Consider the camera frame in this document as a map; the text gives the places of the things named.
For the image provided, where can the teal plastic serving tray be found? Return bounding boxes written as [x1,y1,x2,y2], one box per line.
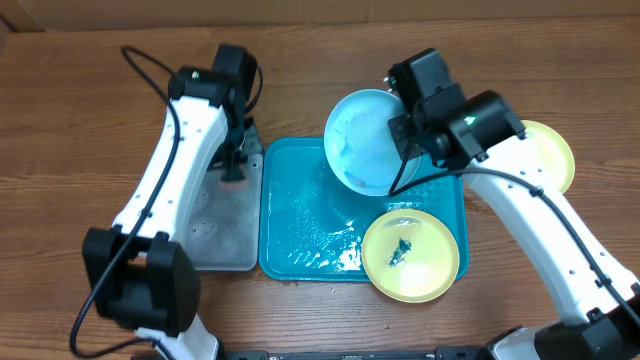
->
[259,138,471,282]

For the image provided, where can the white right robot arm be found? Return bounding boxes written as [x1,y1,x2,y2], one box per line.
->
[260,83,639,359]

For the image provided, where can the light blue plate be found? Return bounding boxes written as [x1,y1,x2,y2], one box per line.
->
[324,89,404,196]

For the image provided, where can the black metal wash tray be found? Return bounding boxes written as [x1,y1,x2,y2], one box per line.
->
[185,123,264,272]

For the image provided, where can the brown cardboard backboard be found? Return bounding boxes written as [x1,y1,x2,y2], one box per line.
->
[1,0,639,32]

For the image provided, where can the yellow plate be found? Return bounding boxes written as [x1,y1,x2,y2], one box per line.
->
[361,209,460,303]
[522,120,576,193]

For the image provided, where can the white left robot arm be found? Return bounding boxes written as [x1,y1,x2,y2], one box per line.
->
[69,66,264,359]

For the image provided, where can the pink green scrub sponge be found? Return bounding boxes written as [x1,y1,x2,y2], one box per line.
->
[218,166,249,191]

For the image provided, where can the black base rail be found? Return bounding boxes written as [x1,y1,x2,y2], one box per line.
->
[203,346,494,360]

